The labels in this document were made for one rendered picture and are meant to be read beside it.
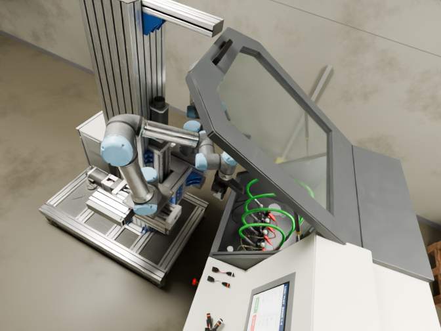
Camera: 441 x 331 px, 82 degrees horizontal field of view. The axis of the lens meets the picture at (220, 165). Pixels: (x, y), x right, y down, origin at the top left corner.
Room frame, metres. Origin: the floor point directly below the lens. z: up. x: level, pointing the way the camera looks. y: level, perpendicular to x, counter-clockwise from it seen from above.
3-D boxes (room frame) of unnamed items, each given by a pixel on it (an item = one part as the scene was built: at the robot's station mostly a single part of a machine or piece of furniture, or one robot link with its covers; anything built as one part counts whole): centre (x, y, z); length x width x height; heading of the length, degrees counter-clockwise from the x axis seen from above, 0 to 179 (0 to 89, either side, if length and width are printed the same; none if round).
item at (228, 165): (0.82, -0.03, 1.52); 0.09 x 0.08 x 0.11; 108
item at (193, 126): (1.31, 0.25, 1.20); 0.13 x 0.12 x 0.14; 107
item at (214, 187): (0.82, -0.03, 1.36); 0.09 x 0.08 x 0.12; 84
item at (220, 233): (0.93, -0.12, 0.87); 0.62 x 0.04 x 0.16; 174
